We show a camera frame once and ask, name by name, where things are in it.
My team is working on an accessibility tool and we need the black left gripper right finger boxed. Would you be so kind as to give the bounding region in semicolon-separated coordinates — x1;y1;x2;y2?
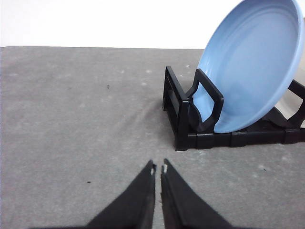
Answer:
160;158;234;229

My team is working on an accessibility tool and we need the black plate rack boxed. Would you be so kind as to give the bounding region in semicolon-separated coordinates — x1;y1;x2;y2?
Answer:
163;66;305;151

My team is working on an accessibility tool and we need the blue plate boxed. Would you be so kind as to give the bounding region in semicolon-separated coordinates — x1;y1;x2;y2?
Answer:
193;0;305;134

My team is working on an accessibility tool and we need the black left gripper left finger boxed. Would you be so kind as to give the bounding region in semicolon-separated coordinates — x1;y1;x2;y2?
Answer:
84;160;157;229

